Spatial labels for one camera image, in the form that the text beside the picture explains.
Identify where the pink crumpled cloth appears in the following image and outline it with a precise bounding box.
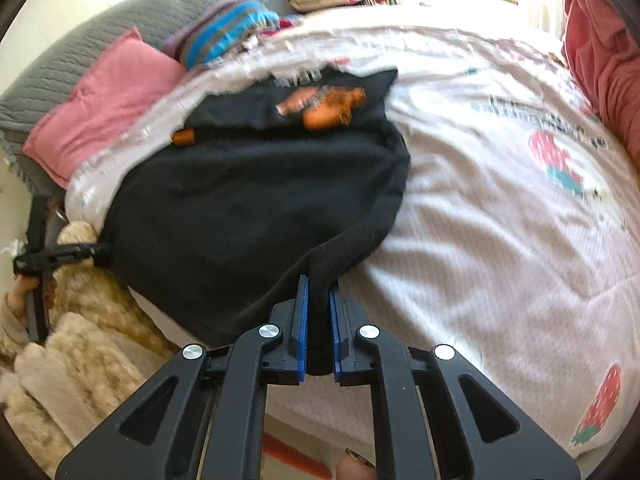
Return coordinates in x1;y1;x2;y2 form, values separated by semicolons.
560;0;640;161

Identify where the black sweater with orange cuffs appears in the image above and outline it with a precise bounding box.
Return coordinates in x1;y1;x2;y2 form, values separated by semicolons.
100;67;412;376

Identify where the person's left hand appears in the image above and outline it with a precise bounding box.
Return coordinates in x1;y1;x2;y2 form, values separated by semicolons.
5;276;41;332

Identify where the person's left forearm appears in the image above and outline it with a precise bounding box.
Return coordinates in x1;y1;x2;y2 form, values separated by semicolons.
0;302;30;356

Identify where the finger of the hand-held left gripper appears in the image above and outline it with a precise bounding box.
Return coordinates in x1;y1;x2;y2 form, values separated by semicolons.
14;242;113;276

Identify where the cream fuzzy blanket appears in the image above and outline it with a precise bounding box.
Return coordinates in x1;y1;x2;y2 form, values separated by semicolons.
0;220;176;478

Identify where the grey quilted headboard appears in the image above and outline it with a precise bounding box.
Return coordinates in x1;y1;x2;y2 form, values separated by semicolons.
0;0;288;196

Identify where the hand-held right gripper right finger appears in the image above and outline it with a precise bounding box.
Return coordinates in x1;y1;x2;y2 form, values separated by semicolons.
327;285;581;480

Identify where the striped blue purple pillow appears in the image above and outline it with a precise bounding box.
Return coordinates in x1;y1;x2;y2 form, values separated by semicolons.
162;0;281;71

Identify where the pink quilted pillow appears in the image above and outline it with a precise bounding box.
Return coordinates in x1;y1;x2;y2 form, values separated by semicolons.
22;27;187;190

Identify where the printed pale bedsheet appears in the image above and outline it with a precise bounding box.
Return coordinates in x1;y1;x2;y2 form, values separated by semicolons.
65;5;640;461

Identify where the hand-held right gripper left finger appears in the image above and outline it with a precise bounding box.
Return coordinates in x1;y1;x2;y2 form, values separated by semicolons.
55;274;311;480

